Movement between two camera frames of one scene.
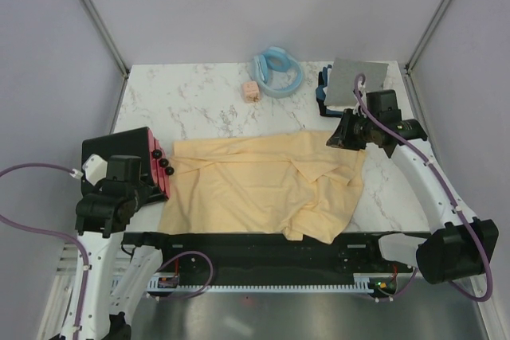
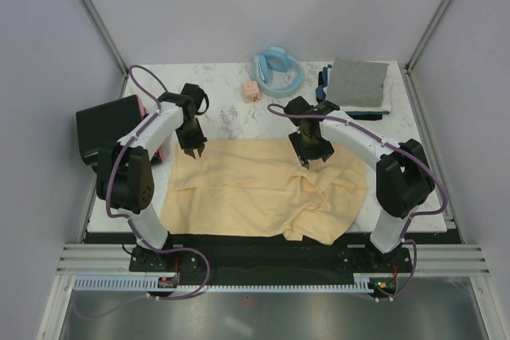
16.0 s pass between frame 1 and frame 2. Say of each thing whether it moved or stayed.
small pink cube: stayed
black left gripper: moved
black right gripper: moved
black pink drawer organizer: moved
